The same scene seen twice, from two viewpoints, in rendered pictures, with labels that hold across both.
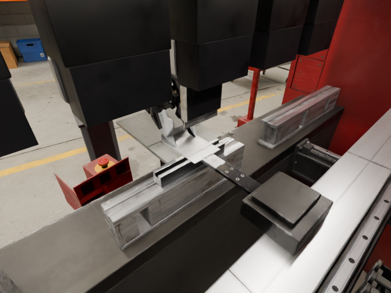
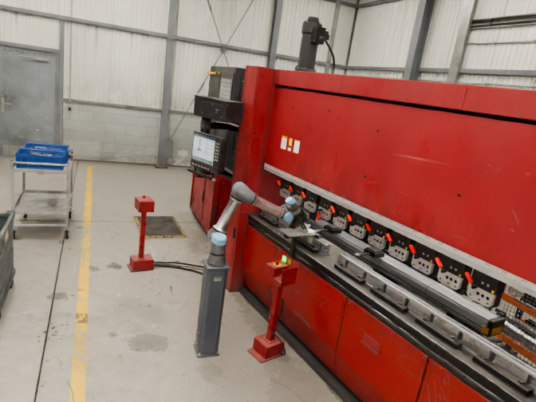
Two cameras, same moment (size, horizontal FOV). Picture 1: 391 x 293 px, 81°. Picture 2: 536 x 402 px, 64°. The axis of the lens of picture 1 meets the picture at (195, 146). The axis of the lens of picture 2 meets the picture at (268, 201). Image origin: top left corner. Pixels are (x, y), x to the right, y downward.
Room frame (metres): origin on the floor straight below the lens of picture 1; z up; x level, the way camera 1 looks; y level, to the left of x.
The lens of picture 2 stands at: (0.30, 3.51, 2.14)
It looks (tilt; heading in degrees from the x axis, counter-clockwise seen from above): 15 degrees down; 279
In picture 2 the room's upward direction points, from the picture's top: 8 degrees clockwise
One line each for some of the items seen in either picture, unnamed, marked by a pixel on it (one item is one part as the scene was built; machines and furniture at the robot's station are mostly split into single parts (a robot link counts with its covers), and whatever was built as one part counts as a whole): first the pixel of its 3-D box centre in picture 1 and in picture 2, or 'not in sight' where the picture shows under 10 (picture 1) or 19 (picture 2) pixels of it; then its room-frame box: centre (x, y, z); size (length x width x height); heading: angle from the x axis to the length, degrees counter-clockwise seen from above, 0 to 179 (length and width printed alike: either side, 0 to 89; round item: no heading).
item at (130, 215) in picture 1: (184, 183); (313, 241); (0.42, 0.03, 0.92); 0.39 x 0.06 x 0.10; 131
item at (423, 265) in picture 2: not in sight; (427, 258); (-0.32, 0.87, 1.26); 0.15 x 0.09 x 0.17; 131
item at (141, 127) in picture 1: (166, 129); (296, 232); (0.57, 0.08, 1.00); 0.26 x 0.18 x 0.01; 41
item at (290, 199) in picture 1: (252, 183); (326, 229); (0.33, -0.11, 1.01); 0.26 x 0.12 x 0.05; 41
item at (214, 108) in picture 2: not in sight; (214, 141); (1.61, -0.68, 1.53); 0.51 x 0.25 x 0.85; 147
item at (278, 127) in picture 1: (303, 113); (276, 218); (0.82, -0.43, 0.92); 0.50 x 0.06 x 0.10; 131
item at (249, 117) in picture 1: (253, 94); (142, 232); (2.28, -0.61, 0.41); 0.25 x 0.20 x 0.83; 41
